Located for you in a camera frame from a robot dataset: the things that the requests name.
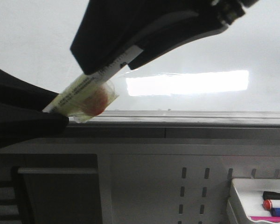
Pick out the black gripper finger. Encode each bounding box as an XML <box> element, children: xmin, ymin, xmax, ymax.
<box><xmin>70</xmin><ymin>0</ymin><xmax>245</xmax><ymax>75</ymax></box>
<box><xmin>0</xmin><ymin>69</ymin><xmax>69</xmax><ymax>149</ymax></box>

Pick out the white black whiteboard marker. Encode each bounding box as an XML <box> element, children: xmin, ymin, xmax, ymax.
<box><xmin>43</xmin><ymin>45</ymin><xmax>143</xmax><ymax>123</ymax></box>

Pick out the grey whiteboard bottom ledge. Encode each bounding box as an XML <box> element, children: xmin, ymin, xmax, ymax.
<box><xmin>64</xmin><ymin>111</ymin><xmax>280</xmax><ymax>140</ymax></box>

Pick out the white whiteboard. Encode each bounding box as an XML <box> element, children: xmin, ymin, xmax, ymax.
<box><xmin>0</xmin><ymin>0</ymin><xmax>280</xmax><ymax>112</ymax></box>

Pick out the dark grey box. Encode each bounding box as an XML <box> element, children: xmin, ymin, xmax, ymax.
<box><xmin>11</xmin><ymin>154</ymin><xmax>102</xmax><ymax>224</ymax></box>

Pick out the grey slotted metal panel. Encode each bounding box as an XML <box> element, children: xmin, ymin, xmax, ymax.
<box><xmin>99</xmin><ymin>139</ymin><xmax>280</xmax><ymax>224</ymax></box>

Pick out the white plastic tray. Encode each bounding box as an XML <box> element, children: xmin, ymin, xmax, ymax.
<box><xmin>226</xmin><ymin>178</ymin><xmax>280</xmax><ymax>224</ymax></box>

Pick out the red capped marker in tray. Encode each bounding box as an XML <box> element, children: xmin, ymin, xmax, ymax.
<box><xmin>262</xmin><ymin>199</ymin><xmax>280</xmax><ymax>210</ymax></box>

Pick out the pink item in tray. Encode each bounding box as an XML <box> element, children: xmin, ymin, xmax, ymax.
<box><xmin>250</xmin><ymin>216</ymin><xmax>280</xmax><ymax>223</ymax></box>

